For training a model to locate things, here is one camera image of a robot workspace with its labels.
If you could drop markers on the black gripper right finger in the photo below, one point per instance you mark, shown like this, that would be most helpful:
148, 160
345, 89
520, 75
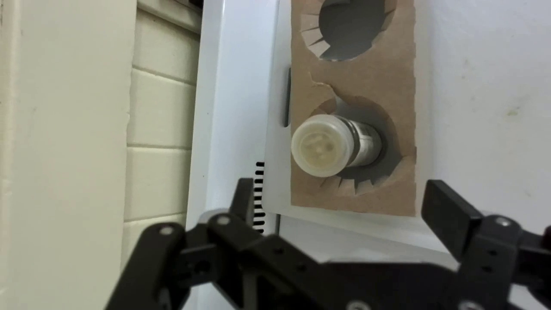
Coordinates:
488, 246

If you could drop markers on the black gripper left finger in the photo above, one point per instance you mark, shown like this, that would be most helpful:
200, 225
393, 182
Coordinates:
157, 258

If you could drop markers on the clear plastic lid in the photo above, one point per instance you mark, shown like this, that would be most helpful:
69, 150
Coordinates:
319, 146

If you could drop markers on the small glass bottle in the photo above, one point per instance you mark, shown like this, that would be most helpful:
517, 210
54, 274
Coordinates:
369, 143

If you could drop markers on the white cutting board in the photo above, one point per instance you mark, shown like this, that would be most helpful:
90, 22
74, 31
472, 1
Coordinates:
488, 86

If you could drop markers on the white gas stove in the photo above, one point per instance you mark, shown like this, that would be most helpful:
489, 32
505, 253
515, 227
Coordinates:
229, 86

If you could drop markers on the brown cardboard holder box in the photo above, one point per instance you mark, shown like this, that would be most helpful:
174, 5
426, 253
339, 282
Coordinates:
367, 79

